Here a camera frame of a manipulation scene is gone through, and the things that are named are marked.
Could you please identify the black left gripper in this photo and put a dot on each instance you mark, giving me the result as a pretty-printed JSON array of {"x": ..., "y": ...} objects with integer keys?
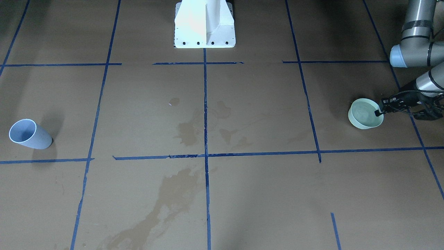
[{"x": 410, "y": 99}]

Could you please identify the green bowl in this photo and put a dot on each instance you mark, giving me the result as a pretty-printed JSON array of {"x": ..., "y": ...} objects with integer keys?
[{"x": 365, "y": 114}]

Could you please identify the blue plastic cup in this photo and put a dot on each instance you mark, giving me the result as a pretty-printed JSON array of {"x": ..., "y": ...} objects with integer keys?
[{"x": 28, "y": 133}]

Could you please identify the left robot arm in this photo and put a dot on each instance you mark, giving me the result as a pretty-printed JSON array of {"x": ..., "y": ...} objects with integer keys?
[{"x": 418, "y": 48}]

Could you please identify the white pedestal column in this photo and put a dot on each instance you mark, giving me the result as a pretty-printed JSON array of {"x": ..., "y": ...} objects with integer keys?
[{"x": 204, "y": 24}]

